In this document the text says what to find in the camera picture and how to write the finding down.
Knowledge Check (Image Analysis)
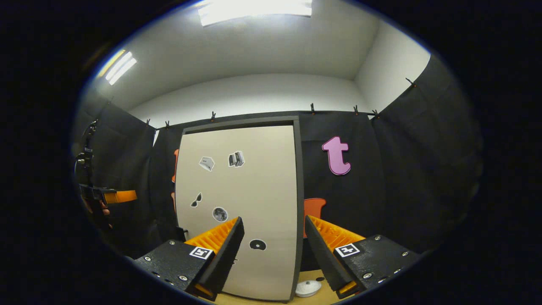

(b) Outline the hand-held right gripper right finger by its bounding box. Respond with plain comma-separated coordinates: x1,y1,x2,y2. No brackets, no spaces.
304,214,423,300

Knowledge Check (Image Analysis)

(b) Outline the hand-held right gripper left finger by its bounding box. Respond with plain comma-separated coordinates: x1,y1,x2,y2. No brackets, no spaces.
135,216,246,302

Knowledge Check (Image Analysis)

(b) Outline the grey cabinet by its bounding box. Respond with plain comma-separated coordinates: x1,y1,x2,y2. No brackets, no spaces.
174,116,305,302

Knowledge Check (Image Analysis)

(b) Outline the beige cabinet door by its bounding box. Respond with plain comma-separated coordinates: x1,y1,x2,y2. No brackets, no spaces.
176,125,298,301

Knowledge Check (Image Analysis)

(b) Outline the white lidded ceramic pot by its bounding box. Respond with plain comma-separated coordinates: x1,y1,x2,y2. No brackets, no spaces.
295,280,321,298

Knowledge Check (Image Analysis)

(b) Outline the narrow ceiling strip light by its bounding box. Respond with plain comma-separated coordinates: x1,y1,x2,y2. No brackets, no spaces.
98,50,137,85

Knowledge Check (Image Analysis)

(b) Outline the black backdrop cloth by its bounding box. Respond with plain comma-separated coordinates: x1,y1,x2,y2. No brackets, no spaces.
74,53,484,259

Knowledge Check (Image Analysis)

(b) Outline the row of black cloth clips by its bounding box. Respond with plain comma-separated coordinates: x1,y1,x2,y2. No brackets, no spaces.
145,78,416,129

